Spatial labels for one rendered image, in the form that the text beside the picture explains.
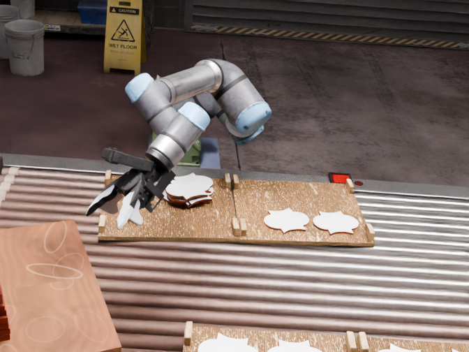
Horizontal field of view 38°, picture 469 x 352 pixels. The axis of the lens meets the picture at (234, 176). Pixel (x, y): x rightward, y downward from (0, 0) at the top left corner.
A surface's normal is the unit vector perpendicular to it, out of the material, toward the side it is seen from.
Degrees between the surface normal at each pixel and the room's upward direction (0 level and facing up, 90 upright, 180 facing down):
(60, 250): 0
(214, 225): 0
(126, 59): 78
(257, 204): 0
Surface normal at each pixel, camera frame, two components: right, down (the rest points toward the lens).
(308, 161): 0.09, -0.87
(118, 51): 0.01, 0.31
